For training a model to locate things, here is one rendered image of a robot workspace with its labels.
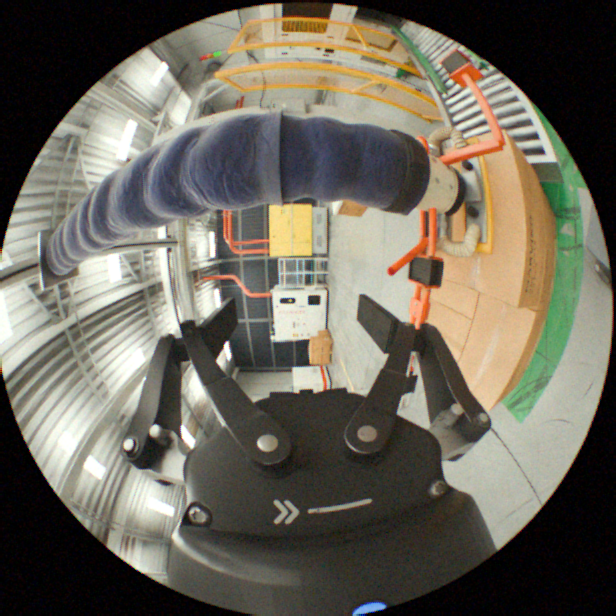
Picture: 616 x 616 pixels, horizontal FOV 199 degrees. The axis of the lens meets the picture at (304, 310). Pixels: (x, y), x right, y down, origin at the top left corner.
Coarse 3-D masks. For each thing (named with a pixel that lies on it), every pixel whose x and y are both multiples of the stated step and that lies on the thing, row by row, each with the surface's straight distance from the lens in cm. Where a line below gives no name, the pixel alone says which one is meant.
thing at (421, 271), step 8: (416, 256) 53; (424, 256) 49; (432, 256) 49; (416, 264) 53; (424, 264) 50; (432, 264) 48; (440, 264) 50; (408, 272) 55; (416, 272) 53; (424, 272) 50; (432, 272) 48; (440, 272) 50; (408, 280) 54; (416, 280) 53; (424, 280) 50; (432, 280) 48; (440, 280) 51; (432, 288) 50
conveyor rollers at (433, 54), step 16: (416, 32) 266; (432, 32) 247; (432, 48) 226; (448, 48) 209; (464, 48) 199; (432, 64) 214; (448, 80) 192; (496, 80) 162; (448, 96) 180; (464, 96) 169; (496, 96) 151; (512, 96) 148; (464, 112) 158; (496, 112) 145; (464, 128) 155; (480, 128) 144; (528, 128) 131; (528, 144) 126
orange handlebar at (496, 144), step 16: (480, 96) 52; (496, 128) 46; (480, 144) 46; (496, 144) 44; (448, 160) 51; (432, 208) 52; (432, 224) 51; (432, 240) 50; (416, 288) 54; (416, 304) 53
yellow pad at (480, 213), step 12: (468, 144) 64; (480, 156) 61; (468, 168) 59; (480, 168) 60; (480, 180) 58; (480, 192) 57; (468, 204) 58; (480, 204) 56; (492, 204) 56; (468, 216) 58; (480, 216) 55; (492, 216) 55; (480, 228) 55; (492, 228) 54; (480, 240) 54; (492, 240) 54; (492, 252) 54
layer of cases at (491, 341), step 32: (448, 288) 135; (544, 288) 116; (416, 320) 163; (448, 320) 136; (480, 320) 120; (512, 320) 110; (480, 352) 122; (512, 352) 112; (480, 384) 125; (512, 384) 141
